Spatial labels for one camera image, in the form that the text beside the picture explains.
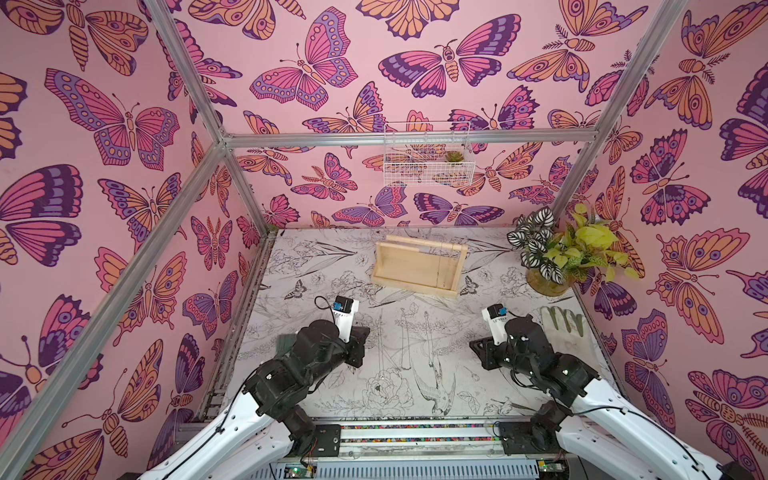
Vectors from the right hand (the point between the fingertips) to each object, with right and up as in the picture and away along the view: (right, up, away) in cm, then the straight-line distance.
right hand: (473, 341), depth 78 cm
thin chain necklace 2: (-18, +5, +19) cm, 27 cm away
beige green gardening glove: (+33, -1, +12) cm, 35 cm away
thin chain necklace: (-24, -6, +12) cm, 27 cm away
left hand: (-26, +5, -7) cm, 28 cm away
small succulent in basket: (-2, +54, +15) cm, 56 cm away
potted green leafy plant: (+24, +23, +5) cm, 34 cm away
